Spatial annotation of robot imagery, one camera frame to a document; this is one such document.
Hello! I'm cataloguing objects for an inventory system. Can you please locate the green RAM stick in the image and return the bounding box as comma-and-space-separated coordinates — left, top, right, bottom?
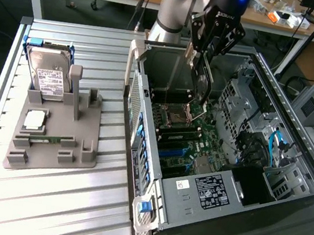
27, 132, 64, 146

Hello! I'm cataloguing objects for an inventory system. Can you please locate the blue case latch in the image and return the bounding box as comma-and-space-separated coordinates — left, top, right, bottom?
137, 199, 153, 215

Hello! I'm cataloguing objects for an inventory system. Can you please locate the orange box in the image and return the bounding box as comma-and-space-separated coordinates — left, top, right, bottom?
267, 9, 291, 25

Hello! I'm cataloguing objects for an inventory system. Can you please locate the silver CPU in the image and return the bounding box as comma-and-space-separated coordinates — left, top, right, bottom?
22, 108, 49, 132

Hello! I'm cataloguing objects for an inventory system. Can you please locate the thin locking lever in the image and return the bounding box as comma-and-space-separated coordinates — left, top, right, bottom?
163, 81, 172, 109

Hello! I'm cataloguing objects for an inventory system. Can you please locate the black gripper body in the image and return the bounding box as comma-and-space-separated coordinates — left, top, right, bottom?
202, 0, 255, 35

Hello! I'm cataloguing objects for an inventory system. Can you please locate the open black PC case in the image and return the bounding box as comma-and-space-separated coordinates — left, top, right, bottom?
103, 30, 314, 235

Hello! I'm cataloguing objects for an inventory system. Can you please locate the silver hard disk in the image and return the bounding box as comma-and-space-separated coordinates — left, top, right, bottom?
20, 42, 78, 104

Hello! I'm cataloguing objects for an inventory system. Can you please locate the white box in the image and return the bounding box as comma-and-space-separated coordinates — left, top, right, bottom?
286, 14, 312, 31

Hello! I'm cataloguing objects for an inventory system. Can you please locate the light blue wire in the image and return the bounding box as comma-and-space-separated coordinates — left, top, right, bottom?
264, 129, 287, 172

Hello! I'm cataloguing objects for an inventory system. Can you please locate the thin cable with connector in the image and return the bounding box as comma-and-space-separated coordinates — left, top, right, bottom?
127, 0, 157, 33

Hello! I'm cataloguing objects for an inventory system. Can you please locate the silver perforated drive cage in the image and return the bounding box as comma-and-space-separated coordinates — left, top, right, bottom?
211, 75, 269, 146

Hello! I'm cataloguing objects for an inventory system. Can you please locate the graphics card with metal bracket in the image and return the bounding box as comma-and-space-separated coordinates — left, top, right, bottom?
177, 43, 220, 109

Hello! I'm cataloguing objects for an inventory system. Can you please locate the metal socket cover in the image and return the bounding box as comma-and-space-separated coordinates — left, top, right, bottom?
184, 97, 210, 124

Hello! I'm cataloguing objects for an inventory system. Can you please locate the black RAM slot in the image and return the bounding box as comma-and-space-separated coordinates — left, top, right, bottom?
156, 124, 203, 148

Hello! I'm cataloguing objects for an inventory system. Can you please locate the black square cover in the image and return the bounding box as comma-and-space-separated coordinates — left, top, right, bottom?
216, 161, 282, 211

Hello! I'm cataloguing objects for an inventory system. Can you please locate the grey plastic parts rack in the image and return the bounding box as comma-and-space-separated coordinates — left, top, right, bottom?
2, 56, 111, 182

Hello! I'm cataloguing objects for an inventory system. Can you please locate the grey power supply unit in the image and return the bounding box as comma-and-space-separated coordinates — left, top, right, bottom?
155, 162, 248, 235

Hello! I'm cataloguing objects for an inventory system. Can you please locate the green motherboard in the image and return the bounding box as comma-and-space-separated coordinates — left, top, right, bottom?
140, 89, 238, 184

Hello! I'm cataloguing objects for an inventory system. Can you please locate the silver disk bay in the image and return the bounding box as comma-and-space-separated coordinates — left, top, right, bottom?
260, 163, 314, 204

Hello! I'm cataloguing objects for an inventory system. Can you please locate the hard drive in blue caddy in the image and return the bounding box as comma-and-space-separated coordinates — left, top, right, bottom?
16, 34, 78, 94

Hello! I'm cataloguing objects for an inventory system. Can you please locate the black tripod pole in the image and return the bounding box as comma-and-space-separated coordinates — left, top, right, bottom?
273, 0, 314, 86

